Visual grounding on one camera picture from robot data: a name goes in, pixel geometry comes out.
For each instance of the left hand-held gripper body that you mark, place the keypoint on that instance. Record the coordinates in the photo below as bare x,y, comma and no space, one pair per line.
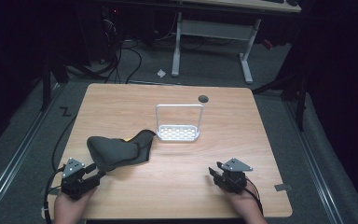
74,183

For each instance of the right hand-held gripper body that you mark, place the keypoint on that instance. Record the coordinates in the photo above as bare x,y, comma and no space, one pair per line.
234,177

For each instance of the dark grey and yellow towel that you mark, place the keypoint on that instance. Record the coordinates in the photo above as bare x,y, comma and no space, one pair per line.
115,152

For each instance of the person's left hand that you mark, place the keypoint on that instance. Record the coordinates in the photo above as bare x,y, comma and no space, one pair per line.
71,207

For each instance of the person's right hand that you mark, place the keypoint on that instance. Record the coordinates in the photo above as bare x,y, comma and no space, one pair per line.
245,205

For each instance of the grey tape strip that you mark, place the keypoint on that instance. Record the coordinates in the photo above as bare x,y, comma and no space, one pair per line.
282,187

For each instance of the black zigzag tape mark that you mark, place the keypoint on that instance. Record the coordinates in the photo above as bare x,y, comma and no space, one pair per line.
65,111

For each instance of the black metal stand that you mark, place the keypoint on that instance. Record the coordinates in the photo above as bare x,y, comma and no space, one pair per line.
300,102
46,84

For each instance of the white paper scrap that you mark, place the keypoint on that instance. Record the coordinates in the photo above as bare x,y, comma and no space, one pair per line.
161,73

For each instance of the desk with white metal legs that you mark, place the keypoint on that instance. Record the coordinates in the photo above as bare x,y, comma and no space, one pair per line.
213,29

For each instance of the metal floor rail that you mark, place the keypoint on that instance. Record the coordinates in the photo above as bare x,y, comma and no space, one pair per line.
15,158
317,168

